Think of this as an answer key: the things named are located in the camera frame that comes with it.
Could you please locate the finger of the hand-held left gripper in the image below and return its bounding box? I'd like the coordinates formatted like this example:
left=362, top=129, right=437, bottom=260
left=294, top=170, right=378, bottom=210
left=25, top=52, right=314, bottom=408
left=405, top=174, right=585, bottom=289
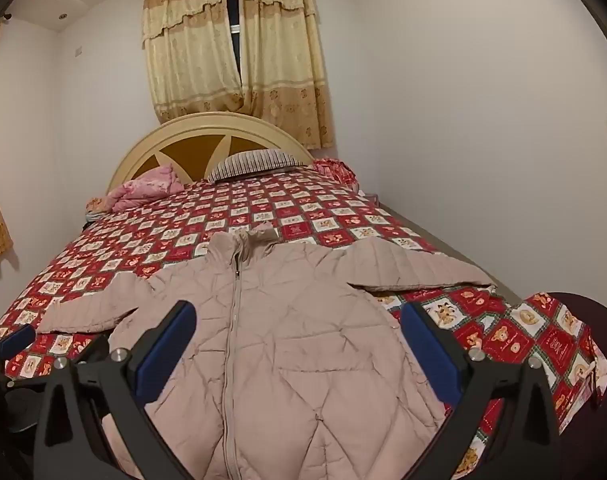
left=0, top=324, right=37, bottom=361

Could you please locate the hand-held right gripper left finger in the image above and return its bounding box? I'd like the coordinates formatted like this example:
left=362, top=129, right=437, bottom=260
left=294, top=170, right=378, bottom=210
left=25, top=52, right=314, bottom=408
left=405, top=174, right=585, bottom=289
left=31, top=301, right=199, bottom=480

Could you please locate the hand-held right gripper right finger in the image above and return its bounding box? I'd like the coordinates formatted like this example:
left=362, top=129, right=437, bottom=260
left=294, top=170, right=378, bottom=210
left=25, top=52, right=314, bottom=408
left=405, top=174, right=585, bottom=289
left=399, top=302, right=561, bottom=480

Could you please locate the beige quilted zip jacket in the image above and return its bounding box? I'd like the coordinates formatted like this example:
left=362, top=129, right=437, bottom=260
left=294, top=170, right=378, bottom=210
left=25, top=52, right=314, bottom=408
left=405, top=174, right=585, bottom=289
left=36, top=224, right=499, bottom=480

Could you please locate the dark round stool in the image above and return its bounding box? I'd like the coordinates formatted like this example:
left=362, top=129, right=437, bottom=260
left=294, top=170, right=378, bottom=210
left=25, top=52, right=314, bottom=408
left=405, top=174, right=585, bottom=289
left=533, top=290, right=607, bottom=441

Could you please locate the pink pillow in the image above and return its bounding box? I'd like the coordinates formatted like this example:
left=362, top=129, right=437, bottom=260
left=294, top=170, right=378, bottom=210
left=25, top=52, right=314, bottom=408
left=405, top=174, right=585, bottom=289
left=86, top=164, right=184, bottom=213

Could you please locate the red checked printed bedspread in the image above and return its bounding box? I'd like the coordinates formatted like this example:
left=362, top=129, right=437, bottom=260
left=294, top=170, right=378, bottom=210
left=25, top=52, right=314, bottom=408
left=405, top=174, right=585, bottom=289
left=0, top=167, right=607, bottom=480

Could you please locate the red patterned cloth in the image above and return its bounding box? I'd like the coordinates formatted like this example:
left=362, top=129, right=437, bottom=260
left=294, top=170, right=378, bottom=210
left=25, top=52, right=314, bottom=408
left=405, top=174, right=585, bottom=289
left=311, top=157, right=359, bottom=191

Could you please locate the striped pillow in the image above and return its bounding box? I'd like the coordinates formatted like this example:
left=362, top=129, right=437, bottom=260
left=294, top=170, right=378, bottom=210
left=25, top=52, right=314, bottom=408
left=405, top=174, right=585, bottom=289
left=206, top=150, right=309, bottom=184

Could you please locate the cream wooden bed headboard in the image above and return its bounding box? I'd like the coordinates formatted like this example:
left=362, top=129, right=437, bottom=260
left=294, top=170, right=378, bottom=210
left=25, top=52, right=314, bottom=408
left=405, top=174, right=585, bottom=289
left=106, top=112, right=317, bottom=196

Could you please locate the cream floral curtain panel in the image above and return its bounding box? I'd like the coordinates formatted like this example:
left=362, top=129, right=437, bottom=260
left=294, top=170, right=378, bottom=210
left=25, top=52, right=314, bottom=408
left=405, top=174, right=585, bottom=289
left=236, top=0, right=334, bottom=150
left=142, top=0, right=247, bottom=126

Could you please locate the window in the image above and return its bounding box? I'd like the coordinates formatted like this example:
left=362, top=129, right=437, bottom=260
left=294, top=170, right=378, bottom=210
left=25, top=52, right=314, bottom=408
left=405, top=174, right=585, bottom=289
left=228, top=0, right=244, bottom=86

